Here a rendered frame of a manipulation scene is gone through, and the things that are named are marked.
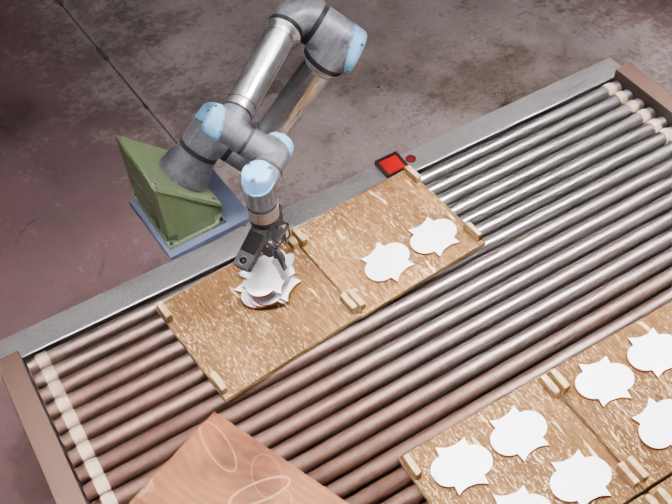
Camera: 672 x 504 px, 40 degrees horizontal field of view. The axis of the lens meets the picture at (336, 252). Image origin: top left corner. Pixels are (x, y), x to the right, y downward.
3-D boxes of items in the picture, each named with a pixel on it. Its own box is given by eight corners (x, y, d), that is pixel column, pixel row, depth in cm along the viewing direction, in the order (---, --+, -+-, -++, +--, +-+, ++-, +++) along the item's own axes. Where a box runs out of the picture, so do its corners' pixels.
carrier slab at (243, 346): (155, 310, 241) (154, 306, 240) (285, 236, 256) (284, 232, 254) (226, 403, 223) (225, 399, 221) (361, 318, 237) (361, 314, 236)
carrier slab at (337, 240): (288, 236, 256) (288, 232, 254) (406, 171, 269) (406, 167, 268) (363, 318, 237) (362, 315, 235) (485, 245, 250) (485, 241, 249)
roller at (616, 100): (35, 380, 234) (29, 370, 231) (621, 97, 293) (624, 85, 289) (41, 395, 232) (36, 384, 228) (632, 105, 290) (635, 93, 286)
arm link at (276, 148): (262, 116, 217) (246, 148, 211) (302, 142, 220) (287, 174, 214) (248, 133, 223) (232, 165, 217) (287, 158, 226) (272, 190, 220)
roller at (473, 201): (48, 410, 229) (43, 400, 225) (643, 114, 287) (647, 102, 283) (55, 425, 226) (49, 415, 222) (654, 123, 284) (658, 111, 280)
